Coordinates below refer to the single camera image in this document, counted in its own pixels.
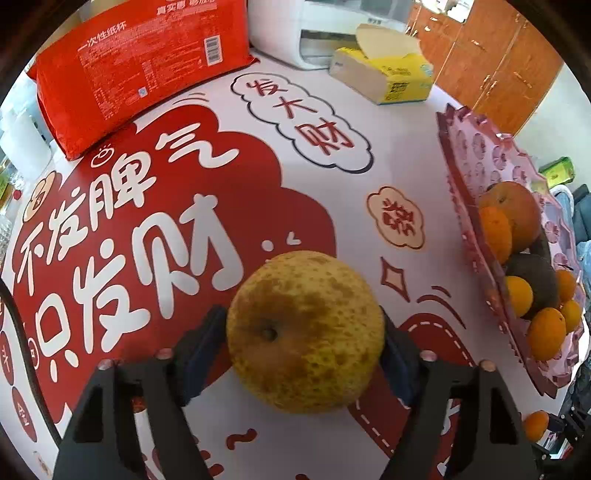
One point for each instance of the speckled yellow pear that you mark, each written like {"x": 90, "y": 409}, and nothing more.
{"x": 304, "y": 332}

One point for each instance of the pink patterned plastic tray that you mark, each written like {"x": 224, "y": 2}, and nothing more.
{"x": 466, "y": 152}

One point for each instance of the red plastic package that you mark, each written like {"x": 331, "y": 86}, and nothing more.
{"x": 138, "y": 69}

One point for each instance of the large orange in tray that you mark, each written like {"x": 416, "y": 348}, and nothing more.
{"x": 519, "y": 212}

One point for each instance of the white printer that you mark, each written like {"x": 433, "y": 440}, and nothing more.
{"x": 323, "y": 23}

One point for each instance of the blue grey sofa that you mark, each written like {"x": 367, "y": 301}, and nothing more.
{"x": 579, "y": 207}

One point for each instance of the red white printed tablecloth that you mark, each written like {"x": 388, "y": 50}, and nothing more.
{"x": 346, "y": 207}

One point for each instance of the small orange mandarin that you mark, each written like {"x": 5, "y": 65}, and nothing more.
{"x": 572, "y": 316}

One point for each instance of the dark green avocado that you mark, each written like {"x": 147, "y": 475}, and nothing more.
{"x": 541, "y": 244}
{"x": 531, "y": 279}

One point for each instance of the wooden cabinet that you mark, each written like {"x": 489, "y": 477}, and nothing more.
{"x": 489, "y": 69}

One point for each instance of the green box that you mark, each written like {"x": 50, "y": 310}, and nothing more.
{"x": 561, "y": 168}

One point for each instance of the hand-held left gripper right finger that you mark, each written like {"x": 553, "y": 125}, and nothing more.
{"x": 397, "y": 364}

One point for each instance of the yellow tissue box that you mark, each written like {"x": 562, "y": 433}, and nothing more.
{"x": 397, "y": 78}

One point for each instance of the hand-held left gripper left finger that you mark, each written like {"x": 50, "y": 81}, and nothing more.
{"x": 198, "y": 364}

